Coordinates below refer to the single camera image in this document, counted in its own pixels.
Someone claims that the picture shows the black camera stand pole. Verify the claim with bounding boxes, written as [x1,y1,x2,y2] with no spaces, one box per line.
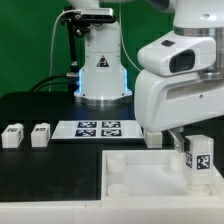
[66,19,80,88]

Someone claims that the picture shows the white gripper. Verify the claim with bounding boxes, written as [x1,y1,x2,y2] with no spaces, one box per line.
[134,32,224,153]

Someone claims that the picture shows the white square tabletop tray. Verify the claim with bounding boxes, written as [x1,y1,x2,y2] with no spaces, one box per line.
[101,148,224,201]

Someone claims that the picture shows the black cables at base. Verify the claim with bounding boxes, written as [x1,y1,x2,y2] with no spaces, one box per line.
[29,72,81,93]

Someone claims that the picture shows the white front barrier rail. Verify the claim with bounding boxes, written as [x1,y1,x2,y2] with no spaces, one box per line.
[0,196,224,224]

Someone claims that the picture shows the white camera cable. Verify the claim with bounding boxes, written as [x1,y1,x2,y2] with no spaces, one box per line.
[49,9,83,93]

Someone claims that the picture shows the white sheet with markers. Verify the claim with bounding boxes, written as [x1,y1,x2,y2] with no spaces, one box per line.
[52,120,143,140]

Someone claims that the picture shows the black camera on stand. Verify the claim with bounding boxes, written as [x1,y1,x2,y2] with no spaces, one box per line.
[60,8,116,38]

